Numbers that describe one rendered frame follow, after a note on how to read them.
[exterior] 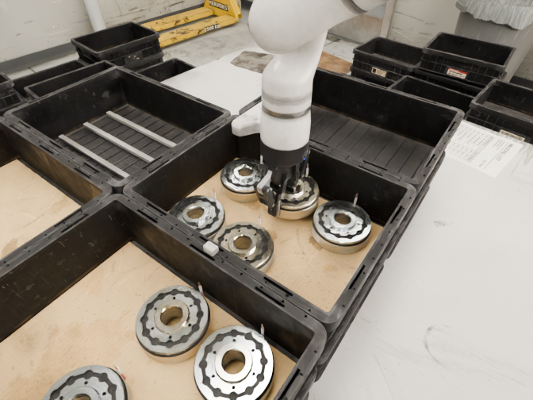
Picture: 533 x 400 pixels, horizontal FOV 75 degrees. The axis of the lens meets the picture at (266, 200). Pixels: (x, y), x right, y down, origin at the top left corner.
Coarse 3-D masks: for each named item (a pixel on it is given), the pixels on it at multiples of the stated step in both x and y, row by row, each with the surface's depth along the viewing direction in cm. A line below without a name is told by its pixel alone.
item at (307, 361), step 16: (96, 208) 54; (128, 208) 54; (80, 224) 52; (160, 224) 51; (48, 240) 49; (176, 240) 50; (192, 240) 49; (32, 256) 47; (208, 256) 49; (0, 272) 45; (224, 272) 46; (240, 272) 45; (256, 288) 45; (272, 304) 42; (288, 304) 42; (304, 320) 41; (320, 336) 39; (304, 352) 38; (320, 352) 39; (304, 368) 37; (288, 384) 37
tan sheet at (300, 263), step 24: (192, 192) 71; (216, 192) 71; (240, 216) 66; (264, 216) 66; (312, 216) 66; (288, 240) 62; (312, 240) 62; (288, 264) 58; (312, 264) 58; (336, 264) 58; (312, 288) 55; (336, 288) 55
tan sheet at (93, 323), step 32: (128, 256) 59; (96, 288) 55; (128, 288) 55; (160, 288) 55; (32, 320) 51; (64, 320) 51; (96, 320) 51; (128, 320) 51; (224, 320) 51; (0, 352) 48; (32, 352) 48; (64, 352) 48; (96, 352) 48; (128, 352) 48; (0, 384) 45; (32, 384) 45; (128, 384) 45; (160, 384) 45; (192, 384) 45
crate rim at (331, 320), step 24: (192, 144) 65; (312, 144) 65; (360, 168) 60; (408, 192) 56; (168, 216) 53; (384, 240) 49; (240, 264) 46; (360, 264) 46; (288, 288) 44; (360, 288) 46; (312, 312) 42; (336, 312) 42
